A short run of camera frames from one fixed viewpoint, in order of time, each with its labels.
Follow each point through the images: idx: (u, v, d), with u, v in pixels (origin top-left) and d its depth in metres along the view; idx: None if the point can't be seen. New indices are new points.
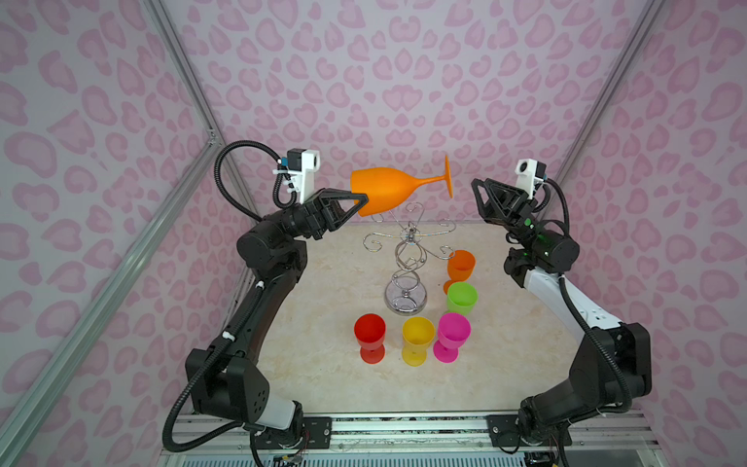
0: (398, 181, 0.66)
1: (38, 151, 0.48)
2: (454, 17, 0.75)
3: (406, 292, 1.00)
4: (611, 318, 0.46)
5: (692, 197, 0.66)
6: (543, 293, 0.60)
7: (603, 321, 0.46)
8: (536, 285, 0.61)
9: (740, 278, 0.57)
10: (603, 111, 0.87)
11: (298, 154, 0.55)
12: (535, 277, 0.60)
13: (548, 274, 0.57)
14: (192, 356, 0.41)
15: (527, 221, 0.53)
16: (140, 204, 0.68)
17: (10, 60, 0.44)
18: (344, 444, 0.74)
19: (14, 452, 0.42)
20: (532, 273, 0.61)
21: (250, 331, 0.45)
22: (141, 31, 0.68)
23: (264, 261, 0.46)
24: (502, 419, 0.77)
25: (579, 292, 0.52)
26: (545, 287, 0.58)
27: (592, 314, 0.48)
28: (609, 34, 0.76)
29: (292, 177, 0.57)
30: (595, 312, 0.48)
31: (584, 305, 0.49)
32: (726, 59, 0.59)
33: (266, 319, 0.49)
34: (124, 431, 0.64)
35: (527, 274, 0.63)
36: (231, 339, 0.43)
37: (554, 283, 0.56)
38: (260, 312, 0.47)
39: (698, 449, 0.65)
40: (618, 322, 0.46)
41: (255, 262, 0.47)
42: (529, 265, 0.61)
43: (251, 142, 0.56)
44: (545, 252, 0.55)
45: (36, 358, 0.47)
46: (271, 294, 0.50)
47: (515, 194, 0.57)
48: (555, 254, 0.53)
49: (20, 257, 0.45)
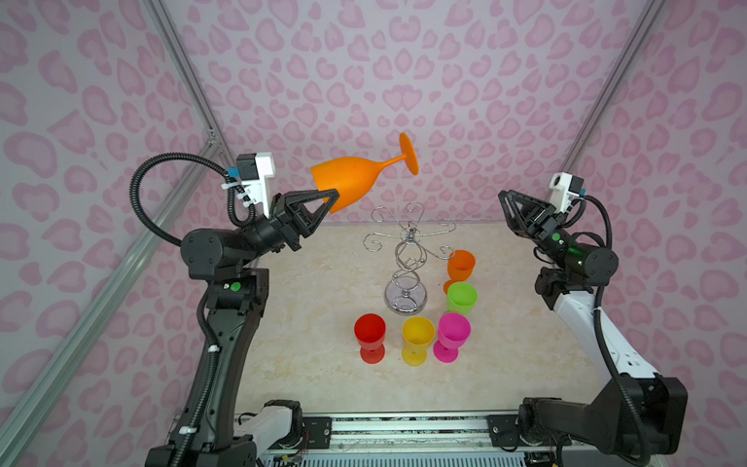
0: (362, 165, 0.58)
1: (38, 151, 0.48)
2: (454, 17, 0.75)
3: (406, 292, 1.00)
4: (646, 367, 0.42)
5: (692, 197, 0.66)
6: (576, 325, 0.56)
7: (636, 370, 0.42)
8: (569, 315, 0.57)
9: (740, 278, 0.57)
10: (603, 111, 0.87)
11: (250, 160, 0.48)
12: (567, 305, 0.56)
13: (583, 302, 0.53)
14: (150, 457, 0.35)
15: (556, 234, 0.52)
16: (140, 203, 0.68)
17: (10, 60, 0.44)
18: (344, 444, 0.74)
19: (14, 452, 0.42)
20: (566, 297, 0.56)
21: (213, 412, 0.38)
22: (142, 31, 0.68)
23: (211, 268, 0.37)
24: (502, 419, 0.77)
25: (613, 327, 0.48)
26: (577, 319, 0.54)
27: (624, 359, 0.43)
28: (609, 35, 0.76)
29: (247, 187, 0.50)
30: (627, 356, 0.43)
31: (617, 346, 0.45)
32: (726, 59, 0.59)
33: (230, 392, 0.41)
34: (124, 431, 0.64)
35: (561, 296, 0.57)
36: (192, 433, 0.37)
37: (587, 315, 0.51)
38: (220, 390, 0.39)
39: (697, 449, 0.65)
40: (654, 371, 0.42)
41: (199, 270, 0.37)
42: (563, 284, 0.56)
43: (181, 155, 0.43)
44: (579, 262, 0.53)
45: (36, 358, 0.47)
46: (231, 360, 0.41)
47: (539, 206, 0.58)
48: (590, 264, 0.49)
49: (20, 257, 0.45)
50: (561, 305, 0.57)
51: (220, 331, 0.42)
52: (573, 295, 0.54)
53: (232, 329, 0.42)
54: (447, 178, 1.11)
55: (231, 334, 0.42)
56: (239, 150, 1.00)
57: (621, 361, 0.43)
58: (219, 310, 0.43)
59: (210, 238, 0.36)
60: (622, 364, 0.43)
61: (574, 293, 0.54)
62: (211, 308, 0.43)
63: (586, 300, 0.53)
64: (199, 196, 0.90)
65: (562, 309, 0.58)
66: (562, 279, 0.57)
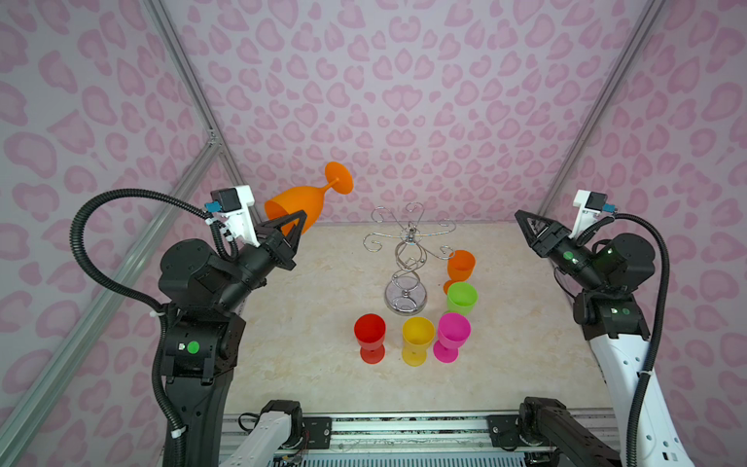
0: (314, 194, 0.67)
1: (38, 151, 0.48)
2: (454, 17, 0.75)
3: (406, 292, 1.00)
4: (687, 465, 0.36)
5: (692, 197, 0.66)
6: (612, 379, 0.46)
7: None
8: (609, 368, 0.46)
9: (740, 278, 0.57)
10: (603, 111, 0.87)
11: (232, 192, 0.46)
12: (610, 355, 0.45)
13: (632, 357, 0.42)
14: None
15: (569, 251, 0.53)
16: (140, 203, 0.68)
17: (10, 60, 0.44)
18: (344, 444, 0.74)
19: (14, 452, 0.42)
20: (612, 339, 0.45)
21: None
22: (141, 31, 0.68)
23: (188, 278, 0.33)
24: (502, 419, 0.77)
25: (658, 396, 0.40)
26: (617, 377, 0.44)
27: (659, 449, 0.37)
28: (610, 34, 0.76)
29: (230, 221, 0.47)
30: (664, 444, 0.37)
31: (655, 429, 0.38)
32: (726, 59, 0.59)
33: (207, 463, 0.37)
34: (124, 431, 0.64)
35: (603, 337, 0.46)
36: None
37: (632, 380, 0.41)
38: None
39: (698, 449, 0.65)
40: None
41: (173, 282, 0.32)
42: (613, 304, 0.46)
43: (138, 193, 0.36)
44: (610, 251, 0.47)
45: (36, 357, 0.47)
46: (200, 435, 0.35)
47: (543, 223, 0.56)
48: (622, 244, 0.44)
49: (19, 257, 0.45)
50: (603, 351, 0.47)
51: (183, 405, 0.35)
52: (622, 341, 0.43)
53: (197, 401, 0.35)
54: (447, 178, 1.11)
55: (197, 407, 0.35)
56: (239, 150, 1.00)
57: (654, 453, 0.37)
58: (180, 378, 0.35)
59: (198, 244, 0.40)
60: (654, 457, 0.36)
61: (622, 337, 0.44)
62: (170, 376, 0.35)
63: (639, 350, 0.43)
64: (199, 196, 0.90)
65: (602, 355, 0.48)
66: (608, 304, 0.46)
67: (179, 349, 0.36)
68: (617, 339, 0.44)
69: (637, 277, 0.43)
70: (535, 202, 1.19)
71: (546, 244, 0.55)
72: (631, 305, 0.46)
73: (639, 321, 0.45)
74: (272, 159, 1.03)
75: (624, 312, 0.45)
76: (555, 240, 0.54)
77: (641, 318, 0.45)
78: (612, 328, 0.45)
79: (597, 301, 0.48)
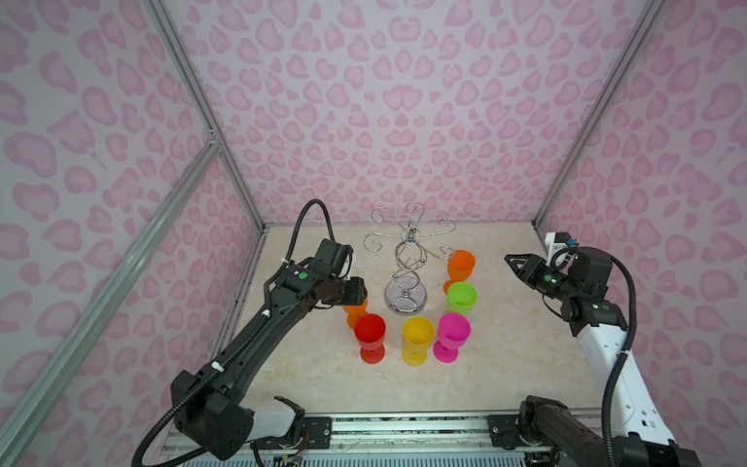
0: None
1: (38, 151, 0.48)
2: (455, 17, 0.74)
3: (406, 292, 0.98)
4: (663, 431, 0.39)
5: (692, 197, 0.66)
6: (592, 361, 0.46)
7: (649, 433, 0.38)
8: (590, 352, 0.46)
9: (740, 278, 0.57)
10: (602, 112, 0.88)
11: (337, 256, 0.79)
12: (591, 338, 0.51)
13: (610, 341, 0.48)
14: (180, 377, 0.40)
15: (549, 277, 0.64)
16: (140, 204, 0.68)
17: (10, 60, 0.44)
18: (344, 444, 0.74)
19: (14, 452, 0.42)
20: (594, 327, 0.50)
21: (241, 363, 0.42)
22: (141, 31, 0.68)
23: (338, 242, 0.59)
24: (502, 419, 0.77)
25: (636, 374, 0.44)
26: (596, 356, 0.50)
27: (638, 417, 0.40)
28: (609, 34, 0.76)
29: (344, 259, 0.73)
30: (643, 413, 0.40)
31: (633, 400, 0.41)
32: (726, 59, 0.59)
33: (263, 354, 0.46)
34: (124, 431, 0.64)
35: (586, 327, 0.53)
36: (219, 371, 0.41)
37: (612, 358, 0.46)
38: (254, 350, 0.44)
39: (698, 449, 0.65)
40: (669, 438, 0.38)
41: (328, 243, 0.58)
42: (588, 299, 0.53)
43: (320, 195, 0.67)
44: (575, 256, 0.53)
45: (36, 357, 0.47)
46: (275, 327, 0.47)
47: (525, 260, 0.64)
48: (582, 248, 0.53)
49: (19, 257, 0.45)
50: (586, 340, 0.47)
51: (274, 303, 0.49)
52: (602, 329, 0.49)
53: (287, 304, 0.49)
54: (447, 178, 1.11)
55: (283, 308, 0.48)
56: (239, 150, 1.00)
57: (632, 419, 0.40)
58: (281, 288, 0.50)
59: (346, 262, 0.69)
60: (633, 422, 0.39)
61: (603, 326, 0.49)
62: (276, 285, 0.51)
63: (617, 337, 0.48)
64: (199, 196, 0.90)
65: (585, 342, 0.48)
66: (588, 302, 0.53)
67: (294, 273, 0.52)
68: (598, 327, 0.50)
69: (603, 271, 0.54)
70: (535, 202, 1.19)
71: (527, 270, 0.67)
72: (612, 304, 0.52)
73: (618, 316, 0.50)
74: (272, 159, 1.03)
75: (605, 309, 0.51)
76: (535, 266, 0.64)
77: (620, 313, 0.51)
78: (591, 317, 0.51)
79: (580, 300, 0.54)
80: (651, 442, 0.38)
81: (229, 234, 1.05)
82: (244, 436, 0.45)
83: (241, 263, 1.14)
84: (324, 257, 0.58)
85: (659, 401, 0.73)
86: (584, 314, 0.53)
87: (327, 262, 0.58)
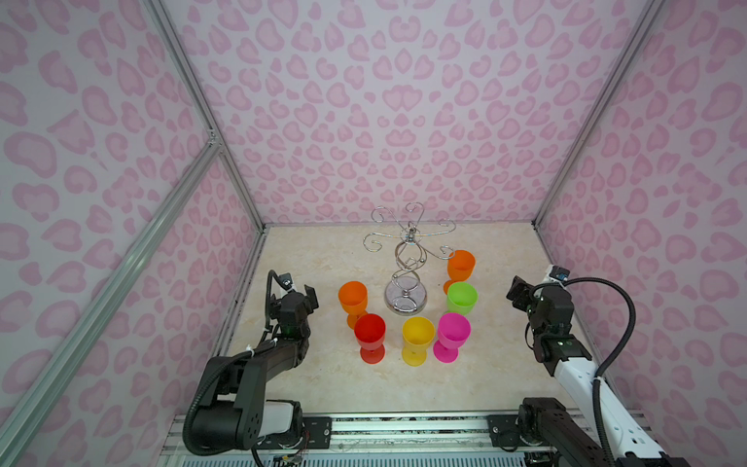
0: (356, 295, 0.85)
1: (37, 150, 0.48)
2: (454, 17, 0.75)
3: (406, 292, 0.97)
4: (651, 444, 0.42)
5: (692, 197, 0.66)
6: (572, 393, 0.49)
7: (641, 449, 0.41)
8: (569, 385, 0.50)
9: (740, 278, 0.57)
10: (602, 112, 0.88)
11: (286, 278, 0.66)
12: (566, 372, 0.56)
13: (583, 371, 0.53)
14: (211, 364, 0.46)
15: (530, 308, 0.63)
16: (140, 203, 0.68)
17: (10, 60, 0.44)
18: (344, 444, 0.74)
19: (14, 452, 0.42)
20: (565, 361, 0.56)
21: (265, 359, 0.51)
22: (141, 31, 0.68)
23: (296, 305, 0.69)
24: (502, 419, 0.77)
25: (612, 397, 0.48)
26: (575, 389, 0.54)
27: (628, 435, 0.43)
28: (609, 34, 0.76)
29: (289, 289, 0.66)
30: (631, 431, 0.43)
31: (619, 420, 0.45)
32: (726, 60, 0.59)
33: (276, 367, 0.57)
34: (124, 431, 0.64)
35: (559, 363, 0.57)
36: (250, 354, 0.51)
37: (587, 385, 0.51)
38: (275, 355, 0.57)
39: (698, 449, 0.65)
40: (658, 450, 0.41)
41: (286, 308, 0.67)
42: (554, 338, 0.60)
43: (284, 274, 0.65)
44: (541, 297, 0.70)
45: (36, 357, 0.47)
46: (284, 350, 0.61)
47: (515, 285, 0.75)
48: (547, 291, 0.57)
49: (19, 257, 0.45)
50: (562, 376, 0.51)
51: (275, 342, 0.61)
52: (572, 361, 0.55)
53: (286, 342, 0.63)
54: (447, 178, 1.11)
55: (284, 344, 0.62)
56: (239, 150, 1.00)
57: (623, 439, 0.43)
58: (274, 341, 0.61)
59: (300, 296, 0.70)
60: (624, 442, 0.42)
61: (572, 358, 0.55)
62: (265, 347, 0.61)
63: (588, 367, 0.53)
64: (199, 196, 0.90)
65: (561, 377, 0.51)
66: (555, 341, 0.59)
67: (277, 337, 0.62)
68: (568, 360, 0.55)
69: (566, 314, 0.59)
70: (535, 202, 1.19)
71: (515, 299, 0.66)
72: (575, 340, 0.59)
73: (582, 350, 0.57)
74: (272, 159, 1.03)
75: (569, 345, 0.58)
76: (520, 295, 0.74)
77: (583, 347, 0.57)
78: (560, 353, 0.57)
79: (548, 340, 0.61)
80: (646, 458, 0.40)
81: (229, 234, 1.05)
82: (261, 420, 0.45)
83: (241, 263, 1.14)
84: (288, 321, 0.69)
85: (659, 401, 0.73)
86: (553, 353, 0.59)
87: (294, 321, 0.69)
